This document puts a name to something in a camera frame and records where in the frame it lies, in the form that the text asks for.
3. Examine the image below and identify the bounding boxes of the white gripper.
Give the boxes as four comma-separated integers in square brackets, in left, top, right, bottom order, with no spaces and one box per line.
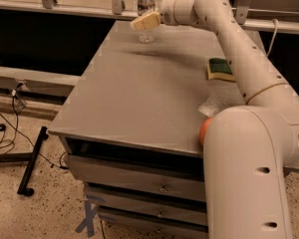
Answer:
[130,0,198,31]

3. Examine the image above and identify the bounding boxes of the clear plastic water bottle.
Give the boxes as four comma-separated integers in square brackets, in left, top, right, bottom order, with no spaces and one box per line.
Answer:
[137,0,155,44]

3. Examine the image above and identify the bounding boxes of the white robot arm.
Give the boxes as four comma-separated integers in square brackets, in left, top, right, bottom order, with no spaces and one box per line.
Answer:
[131,0,299,239]

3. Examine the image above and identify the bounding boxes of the green and yellow sponge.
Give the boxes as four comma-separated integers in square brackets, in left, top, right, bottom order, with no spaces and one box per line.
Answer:
[206,58,235,82]

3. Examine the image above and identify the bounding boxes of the grey drawer cabinet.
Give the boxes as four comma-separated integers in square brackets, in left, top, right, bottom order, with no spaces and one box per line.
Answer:
[48,20,299,239]

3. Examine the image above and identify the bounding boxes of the red apple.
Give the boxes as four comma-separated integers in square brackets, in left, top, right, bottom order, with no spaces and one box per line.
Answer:
[199,118,213,145]

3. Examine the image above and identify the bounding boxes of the top grey drawer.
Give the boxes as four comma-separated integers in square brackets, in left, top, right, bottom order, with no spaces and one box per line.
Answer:
[65,154,205,201]

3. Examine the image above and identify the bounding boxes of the grey drawer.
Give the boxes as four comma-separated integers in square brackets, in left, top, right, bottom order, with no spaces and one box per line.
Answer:
[84,185,207,225]
[97,206,209,239]
[65,154,205,201]

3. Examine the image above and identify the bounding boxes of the black metal stand base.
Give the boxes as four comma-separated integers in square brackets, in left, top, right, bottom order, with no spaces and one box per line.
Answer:
[0,126,48,197]

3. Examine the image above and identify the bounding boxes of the middle grey drawer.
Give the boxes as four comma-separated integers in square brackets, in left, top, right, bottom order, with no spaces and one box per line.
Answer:
[84,185,207,225]

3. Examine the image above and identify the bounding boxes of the blue tape cross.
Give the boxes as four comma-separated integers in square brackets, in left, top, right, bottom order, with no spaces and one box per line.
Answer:
[75,200,98,239]

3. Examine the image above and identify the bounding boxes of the bottom grey drawer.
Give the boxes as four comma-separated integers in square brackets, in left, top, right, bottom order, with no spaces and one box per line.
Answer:
[97,206,209,239]

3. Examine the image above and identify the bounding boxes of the grey metal rail frame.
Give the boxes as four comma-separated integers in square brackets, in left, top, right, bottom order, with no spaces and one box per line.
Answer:
[0,0,299,36]

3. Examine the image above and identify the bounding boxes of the black cable on floor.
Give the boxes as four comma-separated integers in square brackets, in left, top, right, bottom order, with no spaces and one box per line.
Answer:
[0,87,69,170]

